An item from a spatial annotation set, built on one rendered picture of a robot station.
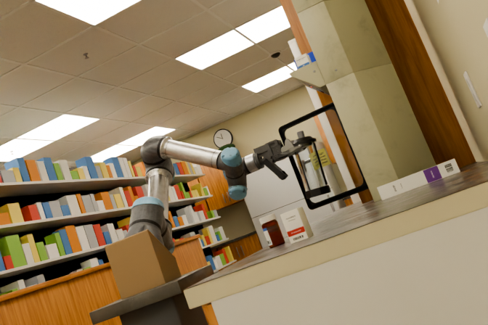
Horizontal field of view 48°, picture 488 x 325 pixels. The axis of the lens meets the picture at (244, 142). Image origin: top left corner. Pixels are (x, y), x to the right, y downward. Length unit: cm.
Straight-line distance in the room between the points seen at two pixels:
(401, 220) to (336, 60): 118
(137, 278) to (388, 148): 99
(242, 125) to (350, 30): 597
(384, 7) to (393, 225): 162
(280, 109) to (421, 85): 557
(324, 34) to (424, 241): 126
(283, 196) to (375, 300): 616
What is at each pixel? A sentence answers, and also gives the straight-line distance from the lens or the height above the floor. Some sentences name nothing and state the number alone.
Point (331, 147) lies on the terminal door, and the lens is 240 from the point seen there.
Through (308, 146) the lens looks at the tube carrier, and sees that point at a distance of 219.
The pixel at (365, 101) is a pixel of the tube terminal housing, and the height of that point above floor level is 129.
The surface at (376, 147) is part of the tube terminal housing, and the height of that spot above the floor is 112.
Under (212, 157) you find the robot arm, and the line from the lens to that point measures 216.
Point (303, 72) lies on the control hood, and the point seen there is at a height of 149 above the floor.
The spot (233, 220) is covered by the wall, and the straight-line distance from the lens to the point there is 811.
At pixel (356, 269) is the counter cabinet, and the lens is 102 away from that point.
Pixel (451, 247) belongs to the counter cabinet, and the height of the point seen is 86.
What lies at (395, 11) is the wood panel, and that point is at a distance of 250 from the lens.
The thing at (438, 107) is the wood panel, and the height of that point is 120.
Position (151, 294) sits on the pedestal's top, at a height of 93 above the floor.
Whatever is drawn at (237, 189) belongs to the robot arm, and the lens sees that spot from 218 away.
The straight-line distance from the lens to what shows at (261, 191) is 723.
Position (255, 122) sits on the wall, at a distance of 798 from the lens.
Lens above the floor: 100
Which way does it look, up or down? 9 degrees up
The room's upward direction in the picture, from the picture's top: 21 degrees counter-clockwise
